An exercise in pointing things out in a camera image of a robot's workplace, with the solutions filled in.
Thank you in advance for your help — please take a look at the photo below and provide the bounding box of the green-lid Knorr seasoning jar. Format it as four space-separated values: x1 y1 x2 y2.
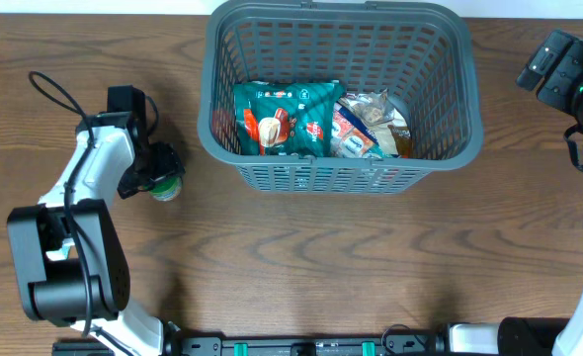
148 176 183 202

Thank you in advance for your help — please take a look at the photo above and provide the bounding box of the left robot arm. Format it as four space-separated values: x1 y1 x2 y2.
7 85 185 355

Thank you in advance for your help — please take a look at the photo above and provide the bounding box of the Kleenex tissue multipack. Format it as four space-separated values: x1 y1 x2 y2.
330 102 399 158

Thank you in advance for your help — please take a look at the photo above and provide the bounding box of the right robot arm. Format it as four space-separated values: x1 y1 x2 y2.
429 30 583 355

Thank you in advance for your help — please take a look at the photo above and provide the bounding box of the brown white snack pouch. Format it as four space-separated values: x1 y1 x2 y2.
339 89 412 158

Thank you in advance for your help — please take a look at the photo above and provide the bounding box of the grey plastic basket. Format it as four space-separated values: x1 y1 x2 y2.
198 1 483 194

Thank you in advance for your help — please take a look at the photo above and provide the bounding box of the green Nescafe coffee bag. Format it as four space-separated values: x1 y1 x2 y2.
233 81 345 157

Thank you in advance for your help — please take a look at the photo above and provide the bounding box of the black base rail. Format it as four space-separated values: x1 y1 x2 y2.
51 333 500 356

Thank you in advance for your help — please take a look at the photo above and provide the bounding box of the pale green snack packet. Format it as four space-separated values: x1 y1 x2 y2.
45 237 75 261

